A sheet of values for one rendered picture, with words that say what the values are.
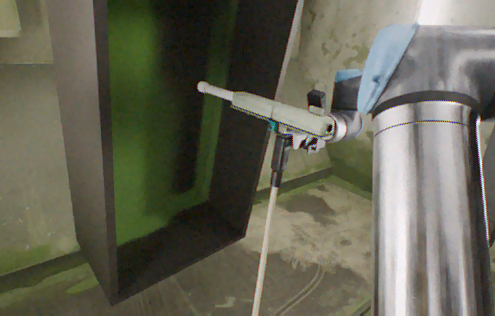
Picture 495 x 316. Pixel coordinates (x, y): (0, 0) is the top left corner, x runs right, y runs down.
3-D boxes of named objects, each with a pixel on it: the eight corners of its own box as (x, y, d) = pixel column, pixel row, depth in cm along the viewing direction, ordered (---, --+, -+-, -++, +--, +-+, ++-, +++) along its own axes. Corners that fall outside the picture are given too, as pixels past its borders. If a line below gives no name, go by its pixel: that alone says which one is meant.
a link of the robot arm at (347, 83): (371, 70, 99) (364, 109, 102) (333, 68, 100) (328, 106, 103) (378, 69, 90) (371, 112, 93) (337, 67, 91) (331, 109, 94)
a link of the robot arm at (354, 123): (340, 107, 105) (336, 136, 108) (320, 108, 97) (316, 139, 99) (367, 110, 99) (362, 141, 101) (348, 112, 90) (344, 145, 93)
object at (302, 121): (318, 202, 77) (339, 111, 69) (306, 207, 73) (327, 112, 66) (202, 142, 109) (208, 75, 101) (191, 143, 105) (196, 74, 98)
